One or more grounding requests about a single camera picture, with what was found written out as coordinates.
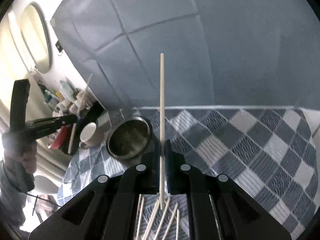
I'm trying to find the red round tin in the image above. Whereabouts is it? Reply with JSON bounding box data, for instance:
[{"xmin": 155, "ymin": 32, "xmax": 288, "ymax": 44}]
[{"xmin": 50, "ymin": 126, "xmax": 69, "ymax": 149}]

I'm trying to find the white ceramic mug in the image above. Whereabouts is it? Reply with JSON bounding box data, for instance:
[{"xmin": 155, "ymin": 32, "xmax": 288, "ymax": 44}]
[{"xmin": 79, "ymin": 122, "xmax": 104, "ymax": 149}]

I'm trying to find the oval wall mirror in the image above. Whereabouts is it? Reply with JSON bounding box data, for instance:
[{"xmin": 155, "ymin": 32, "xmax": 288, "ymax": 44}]
[{"xmin": 19, "ymin": 3, "xmax": 53, "ymax": 74}]

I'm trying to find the person's left hand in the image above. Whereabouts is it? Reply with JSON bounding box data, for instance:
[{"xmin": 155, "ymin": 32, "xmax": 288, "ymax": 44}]
[{"xmin": 4, "ymin": 141, "xmax": 37, "ymax": 174}]

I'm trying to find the blue patterned tablecloth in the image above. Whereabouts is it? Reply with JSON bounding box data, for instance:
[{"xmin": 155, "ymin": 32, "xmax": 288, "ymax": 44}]
[{"xmin": 57, "ymin": 108, "xmax": 319, "ymax": 239}]

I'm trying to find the grey-blue backdrop cloth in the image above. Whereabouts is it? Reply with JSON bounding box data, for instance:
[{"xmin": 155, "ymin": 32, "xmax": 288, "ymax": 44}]
[{"xmin": 52, "ymin": 0, "xmax": 319, "ymax": 109}]

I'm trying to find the wooden chopstick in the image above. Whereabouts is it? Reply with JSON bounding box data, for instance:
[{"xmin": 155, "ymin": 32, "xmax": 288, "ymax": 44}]
[
  {"xmin": 135, "ymin": 194, "xmax": 144, "ymax": 240},
  {"xmin": 142, "ymin": 199, "xmax": 160, "ymax": 240},
  {"xmin": 175, "ymin": 209, "xmax": 180, "ymax": 240},
  {"xmin": 153, "ymin": 197, "xmax": 170, "ymax": 240},
  {"xmin": 162, "ymin": 203, "xmax": 178, "ymax": 240}
]

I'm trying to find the black wall hook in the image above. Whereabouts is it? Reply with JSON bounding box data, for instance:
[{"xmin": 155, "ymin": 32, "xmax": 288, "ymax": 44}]
[{"xmin": 55, "ymin": 40, "xmax": 63, "ymax": 56}]

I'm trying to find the black steel utensil cup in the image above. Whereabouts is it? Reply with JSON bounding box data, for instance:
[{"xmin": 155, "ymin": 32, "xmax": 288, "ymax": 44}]
[{"xmin": 106, "ymin": 116, "xmax": 152, "ymax": 160}]

